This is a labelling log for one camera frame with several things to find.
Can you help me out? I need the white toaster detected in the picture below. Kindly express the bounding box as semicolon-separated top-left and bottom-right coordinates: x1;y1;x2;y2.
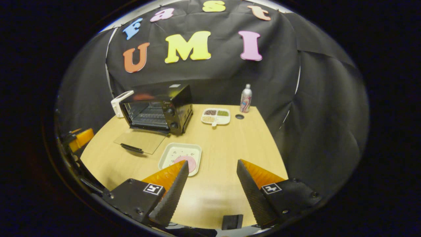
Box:
111;91;134;118

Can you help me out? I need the pink round food slice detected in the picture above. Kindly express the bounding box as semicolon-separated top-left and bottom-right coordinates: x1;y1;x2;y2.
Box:
173;156;197;173

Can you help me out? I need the white divided dish with grains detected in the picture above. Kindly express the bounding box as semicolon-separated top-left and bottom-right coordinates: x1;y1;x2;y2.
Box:
201;108;231;128

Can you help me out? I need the silver drink bottle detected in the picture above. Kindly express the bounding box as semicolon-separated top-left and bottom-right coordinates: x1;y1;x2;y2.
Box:
240;84;253;113

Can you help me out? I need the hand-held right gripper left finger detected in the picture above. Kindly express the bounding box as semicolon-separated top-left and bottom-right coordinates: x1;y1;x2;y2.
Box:
103;160;189;227

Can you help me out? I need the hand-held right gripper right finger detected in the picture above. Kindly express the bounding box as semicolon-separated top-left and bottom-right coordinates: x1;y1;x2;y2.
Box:
236;159;322;229

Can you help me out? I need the black electric oven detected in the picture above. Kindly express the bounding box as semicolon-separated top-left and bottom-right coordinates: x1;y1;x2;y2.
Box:
113;83;194;155

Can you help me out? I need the black backdrop cloth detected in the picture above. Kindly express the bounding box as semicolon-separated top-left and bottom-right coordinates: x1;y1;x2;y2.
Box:
54;0;370;198

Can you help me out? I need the white rectangular plate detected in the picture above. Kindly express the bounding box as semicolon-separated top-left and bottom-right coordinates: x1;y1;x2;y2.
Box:
158;143;202;177

